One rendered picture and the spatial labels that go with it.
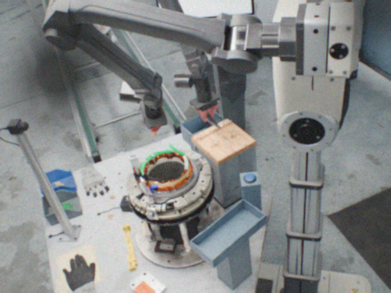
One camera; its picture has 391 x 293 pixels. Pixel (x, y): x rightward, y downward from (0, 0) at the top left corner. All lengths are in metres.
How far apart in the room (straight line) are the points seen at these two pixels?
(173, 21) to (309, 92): 0.40
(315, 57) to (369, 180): 2.33
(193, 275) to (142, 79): 0.84
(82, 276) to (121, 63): 0.98
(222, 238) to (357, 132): 2.23
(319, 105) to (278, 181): 1.97
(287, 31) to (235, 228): 0.82
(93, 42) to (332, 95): 0.58
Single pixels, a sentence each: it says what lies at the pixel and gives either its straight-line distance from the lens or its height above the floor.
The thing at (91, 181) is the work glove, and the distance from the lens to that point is 2.13.
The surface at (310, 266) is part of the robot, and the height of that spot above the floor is 0.74.
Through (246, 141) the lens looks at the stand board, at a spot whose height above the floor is 1.07.
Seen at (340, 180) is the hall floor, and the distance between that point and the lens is 3.09.
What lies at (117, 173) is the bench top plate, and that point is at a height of 0.78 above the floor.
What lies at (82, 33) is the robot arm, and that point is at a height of 1.82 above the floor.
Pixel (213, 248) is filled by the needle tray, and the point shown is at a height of 1.03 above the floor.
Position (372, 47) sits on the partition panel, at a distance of 4.05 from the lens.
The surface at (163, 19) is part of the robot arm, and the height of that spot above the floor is 1.85.
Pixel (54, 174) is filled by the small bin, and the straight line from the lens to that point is 2.22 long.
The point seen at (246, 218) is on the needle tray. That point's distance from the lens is 1.51.
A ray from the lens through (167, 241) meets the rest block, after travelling 1.72.
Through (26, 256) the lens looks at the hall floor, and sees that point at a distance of 3.09.
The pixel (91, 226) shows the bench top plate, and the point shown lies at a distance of 1.96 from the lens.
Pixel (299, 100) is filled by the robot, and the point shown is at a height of 1.54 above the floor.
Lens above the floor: 2.18
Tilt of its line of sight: 39 degrees down
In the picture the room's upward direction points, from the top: 10 degrees counter-clockwise
